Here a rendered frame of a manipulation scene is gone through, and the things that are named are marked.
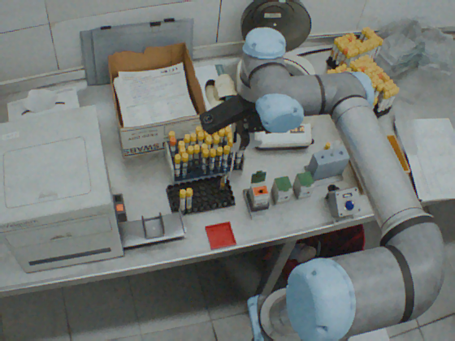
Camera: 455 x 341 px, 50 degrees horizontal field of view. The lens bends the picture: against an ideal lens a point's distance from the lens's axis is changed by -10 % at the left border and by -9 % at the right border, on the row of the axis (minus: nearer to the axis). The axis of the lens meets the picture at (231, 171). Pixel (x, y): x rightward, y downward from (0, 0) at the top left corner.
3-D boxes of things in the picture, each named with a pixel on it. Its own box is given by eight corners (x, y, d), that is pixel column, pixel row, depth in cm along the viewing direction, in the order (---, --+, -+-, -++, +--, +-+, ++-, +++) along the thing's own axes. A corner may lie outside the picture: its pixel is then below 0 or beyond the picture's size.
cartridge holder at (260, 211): (251, 220, 144) (253, 214, 141) (242, 192, 148) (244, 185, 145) (270, 216, 145) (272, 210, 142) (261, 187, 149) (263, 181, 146)
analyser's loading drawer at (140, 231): (110, 252, 133) (107, 243, 128) (106, 229, 136) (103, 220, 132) (186, 237, 137) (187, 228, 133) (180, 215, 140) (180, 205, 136)
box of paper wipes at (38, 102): (15, 144, 149) (5, 119, 138) (12, 114, 154) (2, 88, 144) (83, 125, 155) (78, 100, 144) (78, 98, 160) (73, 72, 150)
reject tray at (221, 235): (211, 250, 138) (211, 248, 137) (205, 227, 141) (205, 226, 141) (236, 244, 140) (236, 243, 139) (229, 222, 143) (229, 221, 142)
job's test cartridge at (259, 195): (252, 210, 144) (255, 199, 138) (247, 195, 146) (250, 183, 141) (266, 207, 145) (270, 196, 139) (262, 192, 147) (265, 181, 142)
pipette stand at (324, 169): (312, 187, 151) (320, 169, 142) (303, 167, 154) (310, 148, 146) (343, 180, 153) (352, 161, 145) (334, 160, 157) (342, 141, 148)
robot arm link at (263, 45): (251, 56, 91) (240, 24, 95) (244, 96, 100) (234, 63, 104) (293, 53, 92) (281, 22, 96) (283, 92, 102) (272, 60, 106)
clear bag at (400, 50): (387, 84, 176) (404, 48, 160) (353, 52, 182) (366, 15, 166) (428, 59, 185) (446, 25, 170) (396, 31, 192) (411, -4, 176)
